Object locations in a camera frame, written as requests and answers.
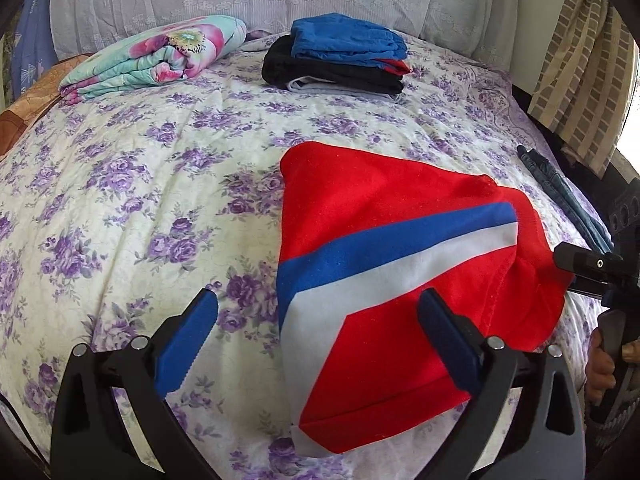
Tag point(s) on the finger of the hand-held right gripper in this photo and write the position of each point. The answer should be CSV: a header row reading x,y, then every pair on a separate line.
x,y
585,260
587,291

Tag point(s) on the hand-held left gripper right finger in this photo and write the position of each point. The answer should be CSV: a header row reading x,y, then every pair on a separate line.
x,y
447,340

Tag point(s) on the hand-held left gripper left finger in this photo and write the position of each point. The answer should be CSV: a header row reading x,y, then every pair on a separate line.
x,y
187,340

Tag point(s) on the red shirt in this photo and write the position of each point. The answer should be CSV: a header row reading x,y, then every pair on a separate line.
x,y
375,200

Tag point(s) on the person's right forearm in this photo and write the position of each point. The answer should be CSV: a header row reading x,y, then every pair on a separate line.
x,y
607,432

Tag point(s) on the person's right hand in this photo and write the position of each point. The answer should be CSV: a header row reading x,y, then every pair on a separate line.
x,y
600,365

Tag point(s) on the blue jeans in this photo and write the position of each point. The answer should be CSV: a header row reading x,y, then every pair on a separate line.
x,y
565,190

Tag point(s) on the purple floral bedspread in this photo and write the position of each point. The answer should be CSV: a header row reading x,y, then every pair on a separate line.
x,y
125,185

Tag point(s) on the beige checked curtain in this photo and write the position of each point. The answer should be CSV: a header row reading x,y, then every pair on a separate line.
x,y
580,70

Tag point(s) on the folded red garment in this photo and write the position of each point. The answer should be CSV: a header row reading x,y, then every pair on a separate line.
x,y
400,66

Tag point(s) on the folded white garment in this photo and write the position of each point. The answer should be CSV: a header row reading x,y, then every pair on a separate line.
x,y
325,87

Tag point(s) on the folded floral quilt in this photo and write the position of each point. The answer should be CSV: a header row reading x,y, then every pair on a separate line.
x,y
150,60

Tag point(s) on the brown pillow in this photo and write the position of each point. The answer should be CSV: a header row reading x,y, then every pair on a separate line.
x,y
25,105

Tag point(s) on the folded black garment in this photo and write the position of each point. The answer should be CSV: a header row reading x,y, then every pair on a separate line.
x,y
300,67

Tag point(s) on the folded blue garment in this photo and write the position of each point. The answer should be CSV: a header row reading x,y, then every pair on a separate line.
x,y
345,35

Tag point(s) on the blue patterned cloth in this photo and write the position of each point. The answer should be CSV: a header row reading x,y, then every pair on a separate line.
x,y
32,45

